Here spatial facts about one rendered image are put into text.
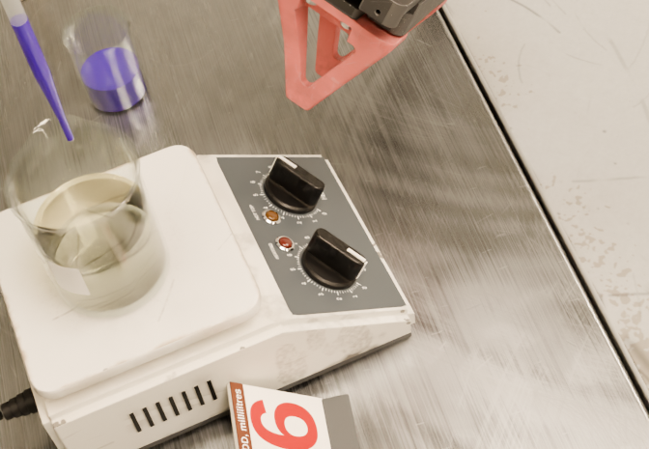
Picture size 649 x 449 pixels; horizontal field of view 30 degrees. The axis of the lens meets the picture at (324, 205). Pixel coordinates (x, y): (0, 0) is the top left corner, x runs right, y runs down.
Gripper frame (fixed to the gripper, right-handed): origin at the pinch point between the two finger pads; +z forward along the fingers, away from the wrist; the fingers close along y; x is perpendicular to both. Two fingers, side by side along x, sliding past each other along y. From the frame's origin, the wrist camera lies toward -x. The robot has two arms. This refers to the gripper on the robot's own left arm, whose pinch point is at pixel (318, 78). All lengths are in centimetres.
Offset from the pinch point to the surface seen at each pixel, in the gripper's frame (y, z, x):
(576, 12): -23.7, -0.4, 8.2
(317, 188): 0.5, 5.7, 2.9
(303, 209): 0.9, 7.1, 2.9
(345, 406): 6.6, 12.0, 11.1
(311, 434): 9.2, 12.5, 10.5
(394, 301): 2.7, 7.2, 10.0
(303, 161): -3.1, 7.5, 0.8
